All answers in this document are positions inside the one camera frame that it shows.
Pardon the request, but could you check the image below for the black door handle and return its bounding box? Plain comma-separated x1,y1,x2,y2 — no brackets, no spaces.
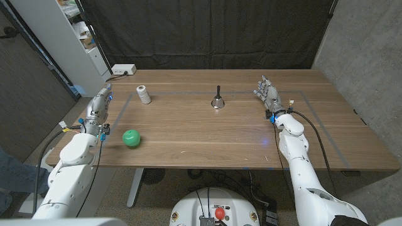
0,26,19,40

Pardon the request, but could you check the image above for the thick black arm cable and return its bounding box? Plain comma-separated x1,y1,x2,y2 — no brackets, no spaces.
287,108,337,196
33,125,83,217

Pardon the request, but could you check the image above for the white power strip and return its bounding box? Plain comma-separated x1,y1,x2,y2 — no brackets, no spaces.
111,63,138,76

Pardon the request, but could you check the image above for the black stand pole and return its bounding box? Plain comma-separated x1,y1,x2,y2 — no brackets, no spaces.
74,0,114,75

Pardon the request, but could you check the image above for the black floor power strip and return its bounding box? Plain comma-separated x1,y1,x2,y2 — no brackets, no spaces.
262,200,279,226

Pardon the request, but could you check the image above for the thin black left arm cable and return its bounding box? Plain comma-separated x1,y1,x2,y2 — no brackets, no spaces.
75,140,104,218

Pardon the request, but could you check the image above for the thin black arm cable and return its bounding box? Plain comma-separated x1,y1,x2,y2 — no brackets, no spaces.
272,122,296,205
75,140,104,218

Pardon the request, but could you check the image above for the person's leg in jeans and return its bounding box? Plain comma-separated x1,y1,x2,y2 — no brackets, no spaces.
0,147,51,214

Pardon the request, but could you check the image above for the round black floor object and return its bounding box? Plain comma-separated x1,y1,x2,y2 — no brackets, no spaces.
141,168,166,185

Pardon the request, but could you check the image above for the green ball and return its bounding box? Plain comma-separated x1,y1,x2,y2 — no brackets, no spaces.
122,129,141,148

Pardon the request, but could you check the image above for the white shelf cabinet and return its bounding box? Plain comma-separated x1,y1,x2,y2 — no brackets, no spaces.
9,0,112,98

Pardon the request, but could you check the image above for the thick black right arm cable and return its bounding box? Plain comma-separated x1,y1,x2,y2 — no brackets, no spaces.
287,108,337,196

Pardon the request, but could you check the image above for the cardboard box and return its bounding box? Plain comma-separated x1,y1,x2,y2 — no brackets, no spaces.
80,35,97,50

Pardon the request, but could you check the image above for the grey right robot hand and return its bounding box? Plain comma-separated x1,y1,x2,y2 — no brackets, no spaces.
253,75,286,116

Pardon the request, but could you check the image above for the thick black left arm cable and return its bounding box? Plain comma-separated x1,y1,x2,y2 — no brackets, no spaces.
33,125,83,217

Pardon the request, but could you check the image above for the white string spool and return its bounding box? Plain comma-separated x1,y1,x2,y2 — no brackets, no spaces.
136,85,152,105

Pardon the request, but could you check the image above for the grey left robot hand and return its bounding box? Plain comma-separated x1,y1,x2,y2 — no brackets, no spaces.
82,82,114,136

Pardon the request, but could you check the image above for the silver handbell with black handle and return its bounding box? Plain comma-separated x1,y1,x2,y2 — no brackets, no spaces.
210,85,225,110

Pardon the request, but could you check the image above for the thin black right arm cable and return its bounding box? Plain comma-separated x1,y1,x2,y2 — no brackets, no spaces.
272,122,296,205

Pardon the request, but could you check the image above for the black power strip cord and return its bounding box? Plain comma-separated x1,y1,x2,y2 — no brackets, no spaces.
105,71,129,83

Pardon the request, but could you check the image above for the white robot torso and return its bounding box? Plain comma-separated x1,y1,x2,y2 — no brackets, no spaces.
169,187,261,226

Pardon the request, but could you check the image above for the black fabric curtain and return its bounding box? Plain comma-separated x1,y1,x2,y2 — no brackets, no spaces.
78,0,339,70

